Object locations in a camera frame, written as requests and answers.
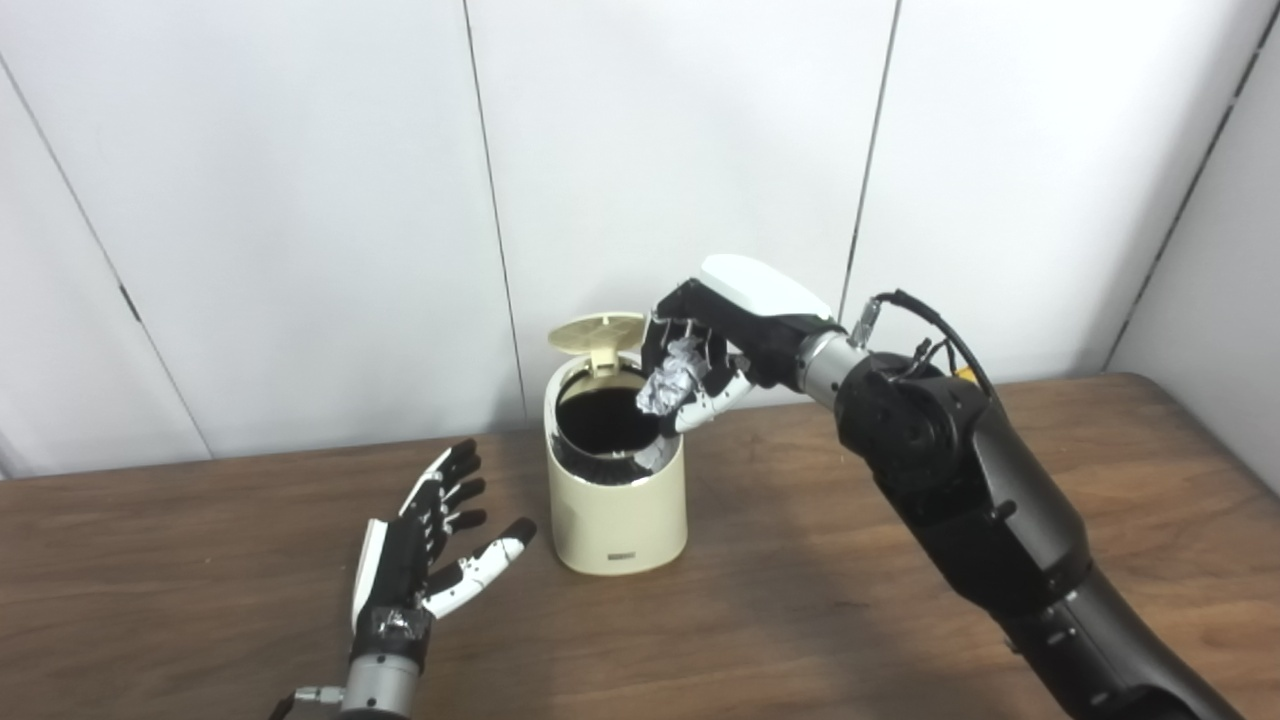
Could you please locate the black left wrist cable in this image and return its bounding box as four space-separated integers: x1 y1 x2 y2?
268 686 346 720

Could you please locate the round cream bin lid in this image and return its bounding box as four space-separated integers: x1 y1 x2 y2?
547 312 647 376

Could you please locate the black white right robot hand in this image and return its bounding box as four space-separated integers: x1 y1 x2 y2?
640 254 851 436

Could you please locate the white paper ball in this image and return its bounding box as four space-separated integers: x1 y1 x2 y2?
637 337 708 418

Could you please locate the black bin liner bag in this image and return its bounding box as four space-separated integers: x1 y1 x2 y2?
553 370 681 487

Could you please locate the cream-colored desktop trash bin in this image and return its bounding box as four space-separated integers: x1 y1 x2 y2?
543 312 689 577

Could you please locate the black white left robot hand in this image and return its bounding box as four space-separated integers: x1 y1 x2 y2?
350 438 538 666

